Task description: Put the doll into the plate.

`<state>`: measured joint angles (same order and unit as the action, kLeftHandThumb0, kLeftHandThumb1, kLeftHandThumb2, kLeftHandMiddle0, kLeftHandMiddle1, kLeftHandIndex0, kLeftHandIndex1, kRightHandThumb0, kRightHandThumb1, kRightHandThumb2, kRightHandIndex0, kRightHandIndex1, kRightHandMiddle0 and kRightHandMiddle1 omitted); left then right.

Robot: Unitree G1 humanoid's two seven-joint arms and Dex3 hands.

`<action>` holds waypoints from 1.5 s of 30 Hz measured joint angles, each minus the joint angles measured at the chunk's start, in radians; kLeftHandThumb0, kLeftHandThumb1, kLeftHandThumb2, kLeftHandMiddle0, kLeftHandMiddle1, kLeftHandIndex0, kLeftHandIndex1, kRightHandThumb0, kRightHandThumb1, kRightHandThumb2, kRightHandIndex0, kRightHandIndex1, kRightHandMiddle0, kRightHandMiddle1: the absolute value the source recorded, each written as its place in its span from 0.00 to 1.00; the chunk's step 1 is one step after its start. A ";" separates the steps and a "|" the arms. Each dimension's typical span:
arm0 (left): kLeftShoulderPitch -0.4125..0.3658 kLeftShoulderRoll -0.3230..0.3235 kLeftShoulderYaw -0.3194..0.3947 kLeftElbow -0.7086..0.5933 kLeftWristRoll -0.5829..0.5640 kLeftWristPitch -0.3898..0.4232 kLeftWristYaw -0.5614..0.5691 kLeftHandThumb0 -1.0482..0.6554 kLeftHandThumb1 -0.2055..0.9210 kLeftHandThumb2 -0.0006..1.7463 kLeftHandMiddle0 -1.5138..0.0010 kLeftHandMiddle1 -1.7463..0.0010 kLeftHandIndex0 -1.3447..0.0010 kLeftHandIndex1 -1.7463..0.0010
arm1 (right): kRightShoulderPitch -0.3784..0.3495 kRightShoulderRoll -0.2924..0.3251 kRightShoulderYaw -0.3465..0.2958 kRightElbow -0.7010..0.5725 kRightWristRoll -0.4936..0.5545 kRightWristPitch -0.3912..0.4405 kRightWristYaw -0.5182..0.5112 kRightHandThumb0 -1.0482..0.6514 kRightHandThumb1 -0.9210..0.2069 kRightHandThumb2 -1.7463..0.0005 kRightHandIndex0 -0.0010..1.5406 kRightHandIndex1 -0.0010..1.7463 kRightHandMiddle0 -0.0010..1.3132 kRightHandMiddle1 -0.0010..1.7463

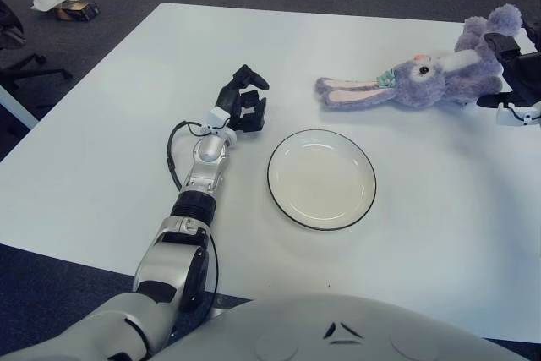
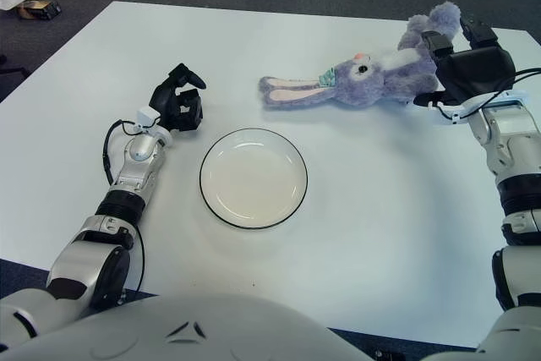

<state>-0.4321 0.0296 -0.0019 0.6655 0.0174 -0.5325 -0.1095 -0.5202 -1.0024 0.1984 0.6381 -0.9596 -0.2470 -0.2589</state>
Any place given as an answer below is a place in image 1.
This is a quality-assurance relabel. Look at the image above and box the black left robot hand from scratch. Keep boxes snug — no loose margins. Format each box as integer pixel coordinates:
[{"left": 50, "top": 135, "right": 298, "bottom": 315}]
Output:
[{"left": 214, "top": 63, "right": 270, "bottom": 134}]

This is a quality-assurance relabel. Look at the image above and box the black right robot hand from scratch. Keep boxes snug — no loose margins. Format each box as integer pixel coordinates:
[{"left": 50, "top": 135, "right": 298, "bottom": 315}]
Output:
[{"left": 477, "top": 16, "right": 541, "bottom": 107}]

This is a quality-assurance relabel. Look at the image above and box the purple plush rabbit doll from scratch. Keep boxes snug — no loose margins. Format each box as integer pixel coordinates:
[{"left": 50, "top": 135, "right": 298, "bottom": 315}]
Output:
[{"left": 314, "top": 3, "right": 525, "bottom": 112}]

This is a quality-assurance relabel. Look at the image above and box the white plate with black rim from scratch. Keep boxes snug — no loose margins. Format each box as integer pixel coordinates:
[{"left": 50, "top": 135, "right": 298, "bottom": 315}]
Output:
[{"left": 266, "top": 128, "right": 377, "bottom": 233}]

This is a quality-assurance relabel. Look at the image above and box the black and yellow box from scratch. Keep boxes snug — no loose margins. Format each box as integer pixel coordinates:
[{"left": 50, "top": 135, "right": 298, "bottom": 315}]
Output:
[{"left": 57, "top": 0, "right": 101, "bottom": 22}]

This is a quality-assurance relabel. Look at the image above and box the black office chair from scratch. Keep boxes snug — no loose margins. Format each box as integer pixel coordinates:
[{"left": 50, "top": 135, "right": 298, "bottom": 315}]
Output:
[{"left": 0, "top": 0, "right": 73, "bottom": 91}]

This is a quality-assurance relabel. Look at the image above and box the grey robot torso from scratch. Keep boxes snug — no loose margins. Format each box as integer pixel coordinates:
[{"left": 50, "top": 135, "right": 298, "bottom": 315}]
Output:
[{"left": 156, "top": 293, "right": 529, "bottom": 361}]

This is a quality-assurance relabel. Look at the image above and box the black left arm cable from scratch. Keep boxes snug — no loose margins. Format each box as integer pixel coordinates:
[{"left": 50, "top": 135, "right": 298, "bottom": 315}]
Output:
[{"left": 167, "top": 120, "right": 221, "bottom": 294}]

